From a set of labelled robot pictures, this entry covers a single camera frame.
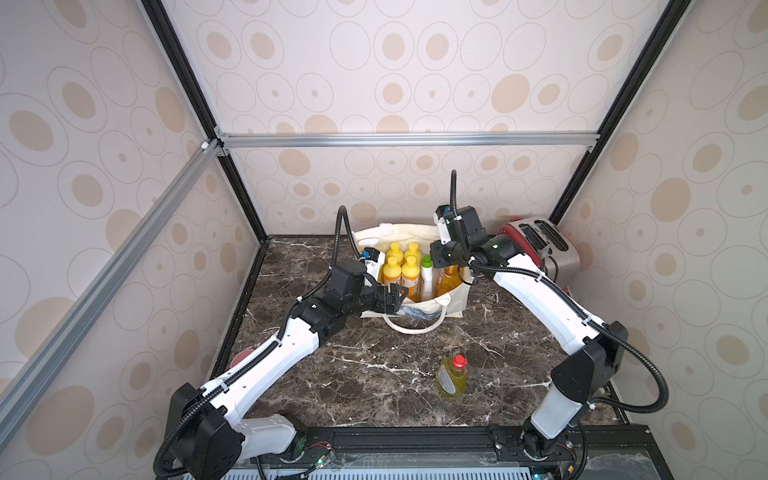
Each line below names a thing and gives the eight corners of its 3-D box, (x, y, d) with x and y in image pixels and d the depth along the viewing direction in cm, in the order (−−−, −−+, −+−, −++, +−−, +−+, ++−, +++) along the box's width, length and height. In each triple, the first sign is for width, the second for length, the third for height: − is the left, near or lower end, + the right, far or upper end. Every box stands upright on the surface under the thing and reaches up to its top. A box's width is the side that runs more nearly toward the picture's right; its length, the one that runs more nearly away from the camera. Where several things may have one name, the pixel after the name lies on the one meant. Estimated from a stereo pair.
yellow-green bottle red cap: (438, 401, 83) (449, 377, 68) (436, 380, 86) (446, 354, 72) (455, 401, 83) (469, 377, 68) (453, 380, 86) (466, 354, 72)
